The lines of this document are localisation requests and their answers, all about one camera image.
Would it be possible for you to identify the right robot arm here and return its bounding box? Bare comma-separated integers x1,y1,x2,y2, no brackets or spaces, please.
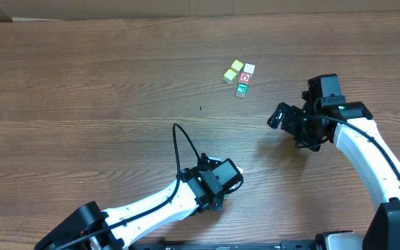
267,74,400,249

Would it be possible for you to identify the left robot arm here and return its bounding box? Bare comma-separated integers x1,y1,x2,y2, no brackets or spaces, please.
35,156,244,249

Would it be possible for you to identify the green picture block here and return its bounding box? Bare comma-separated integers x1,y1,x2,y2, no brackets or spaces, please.
235,83,249,98

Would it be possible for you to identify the red circle block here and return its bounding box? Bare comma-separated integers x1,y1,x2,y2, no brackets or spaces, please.
239,72,251,84

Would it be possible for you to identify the white block top right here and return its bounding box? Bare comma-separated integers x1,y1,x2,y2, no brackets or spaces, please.
243,63,255,78

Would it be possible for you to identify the yellow block lower left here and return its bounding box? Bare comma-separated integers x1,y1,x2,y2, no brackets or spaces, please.
223,69,238,85

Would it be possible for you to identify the yellow block upper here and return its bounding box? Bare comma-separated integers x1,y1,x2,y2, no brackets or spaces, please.
231,60,244,74

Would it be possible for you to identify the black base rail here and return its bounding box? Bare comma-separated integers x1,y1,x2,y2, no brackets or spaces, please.
130,229,366,250

